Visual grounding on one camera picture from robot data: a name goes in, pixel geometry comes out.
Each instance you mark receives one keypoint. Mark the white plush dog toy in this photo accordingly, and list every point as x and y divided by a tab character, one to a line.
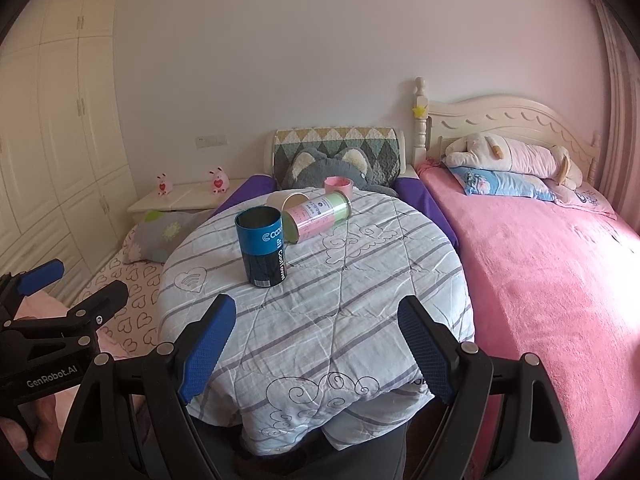
500	157

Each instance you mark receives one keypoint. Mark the small pink cup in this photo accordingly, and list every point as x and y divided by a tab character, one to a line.
337	183

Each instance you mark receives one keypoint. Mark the cream nightstand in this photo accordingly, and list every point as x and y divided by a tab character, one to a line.
175	197

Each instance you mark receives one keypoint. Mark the striped white quilt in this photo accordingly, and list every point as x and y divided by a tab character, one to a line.
325	320

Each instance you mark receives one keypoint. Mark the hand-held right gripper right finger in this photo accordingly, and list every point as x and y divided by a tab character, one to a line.
425	355

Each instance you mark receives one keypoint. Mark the diamond pattern quilted cover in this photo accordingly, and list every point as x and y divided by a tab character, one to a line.
382	155

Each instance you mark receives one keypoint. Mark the person's left hand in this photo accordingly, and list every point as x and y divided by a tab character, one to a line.
17	435

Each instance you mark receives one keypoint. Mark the pink green cylindrical cup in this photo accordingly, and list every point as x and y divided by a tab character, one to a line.
320	212

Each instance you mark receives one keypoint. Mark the grey plush cat cushion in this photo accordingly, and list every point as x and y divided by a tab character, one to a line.
325	167

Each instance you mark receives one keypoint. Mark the pink curtain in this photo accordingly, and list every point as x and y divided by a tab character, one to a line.
625	135

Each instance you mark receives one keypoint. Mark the cream wardrobe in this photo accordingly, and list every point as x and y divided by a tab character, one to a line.
50	135

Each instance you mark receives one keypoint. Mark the pink printed pillow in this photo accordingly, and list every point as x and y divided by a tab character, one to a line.
585	197

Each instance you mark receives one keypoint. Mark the yellow star sticker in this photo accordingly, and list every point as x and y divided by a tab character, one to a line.
419	111

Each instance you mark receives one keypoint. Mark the cream wooden bed headboard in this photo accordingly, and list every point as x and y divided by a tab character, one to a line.
500	115

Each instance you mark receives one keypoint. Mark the heart pattern sheet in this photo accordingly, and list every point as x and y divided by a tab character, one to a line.
135	305

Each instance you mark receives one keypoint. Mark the grey flower pillow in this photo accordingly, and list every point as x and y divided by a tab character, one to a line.
165	232

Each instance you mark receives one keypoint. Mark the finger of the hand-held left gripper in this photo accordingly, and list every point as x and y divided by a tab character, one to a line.
41	272
102	302

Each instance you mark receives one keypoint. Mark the pink bed blanket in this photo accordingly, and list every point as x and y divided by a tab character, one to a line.
525	285

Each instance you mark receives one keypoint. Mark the white wall socket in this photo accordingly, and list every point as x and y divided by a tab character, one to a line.
210	141

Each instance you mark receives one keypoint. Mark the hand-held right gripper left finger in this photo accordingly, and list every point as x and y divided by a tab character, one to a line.
210	355

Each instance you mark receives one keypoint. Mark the purple cushion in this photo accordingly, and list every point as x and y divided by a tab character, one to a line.
425	205
245	192

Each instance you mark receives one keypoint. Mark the blue printed pillow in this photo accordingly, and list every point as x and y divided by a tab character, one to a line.
500	182

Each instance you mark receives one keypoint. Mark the pink bunny figure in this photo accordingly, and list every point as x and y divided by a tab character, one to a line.
219	181
163	186

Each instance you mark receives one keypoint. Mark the cream round lid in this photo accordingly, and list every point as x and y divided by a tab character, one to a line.
279	199

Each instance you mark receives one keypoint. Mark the blue cylindrical cup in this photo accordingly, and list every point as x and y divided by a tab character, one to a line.
260	260

